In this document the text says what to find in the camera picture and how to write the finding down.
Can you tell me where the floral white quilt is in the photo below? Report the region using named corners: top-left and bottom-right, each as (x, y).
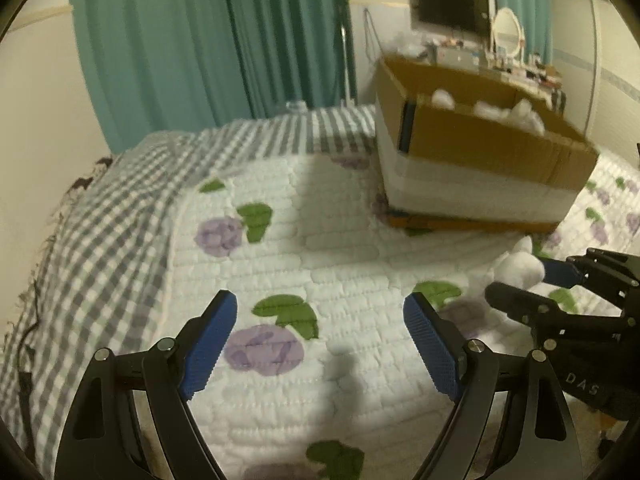
top-left (157, 155), bottom-right (639, 479)

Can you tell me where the white dressing table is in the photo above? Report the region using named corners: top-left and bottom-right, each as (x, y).
top-left (480, 54), bottom-right (567, 115)

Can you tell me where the grey checkered bed sheet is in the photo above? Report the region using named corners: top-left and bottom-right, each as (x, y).
top-left (1, 105), bottom-right (374, 478)

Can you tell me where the black wall television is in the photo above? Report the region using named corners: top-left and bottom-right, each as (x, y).
top-left (418, 0), bottom-right (491, 39)

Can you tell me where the grey mini fridge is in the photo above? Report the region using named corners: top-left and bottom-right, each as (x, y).
top-left (435, 46), bottom-right (480, 72)

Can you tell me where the clear plastic bag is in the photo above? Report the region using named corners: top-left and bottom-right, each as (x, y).
top-left (390, 32), bottom-right (432, 58)

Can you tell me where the brown cardboard box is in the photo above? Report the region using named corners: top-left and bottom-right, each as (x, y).
top-left (374, 55), bottom-right (599, 233)

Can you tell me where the clear water jug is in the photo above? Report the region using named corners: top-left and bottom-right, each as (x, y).
top-left (285, 100), bottom-right (308, 113)

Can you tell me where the oval vanity mirror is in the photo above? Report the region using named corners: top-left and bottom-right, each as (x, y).
top-left (491, 6), bottom-right (525, 58)

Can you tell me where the white cotton ball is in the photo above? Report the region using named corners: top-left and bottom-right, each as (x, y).
top-left (494, 236), bottom-right (544, 289)

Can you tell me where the large green curtain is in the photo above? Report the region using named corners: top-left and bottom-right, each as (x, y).
top-left (70, 0), bottom-right (356, 153)

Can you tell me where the white wardrobe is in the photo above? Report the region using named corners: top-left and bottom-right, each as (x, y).
top-left (550, 0), bottom-right (639, 166)

